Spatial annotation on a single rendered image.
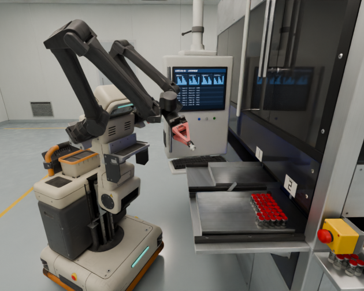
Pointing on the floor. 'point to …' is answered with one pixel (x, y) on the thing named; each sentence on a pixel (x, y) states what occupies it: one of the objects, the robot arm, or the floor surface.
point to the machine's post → (342, 143)
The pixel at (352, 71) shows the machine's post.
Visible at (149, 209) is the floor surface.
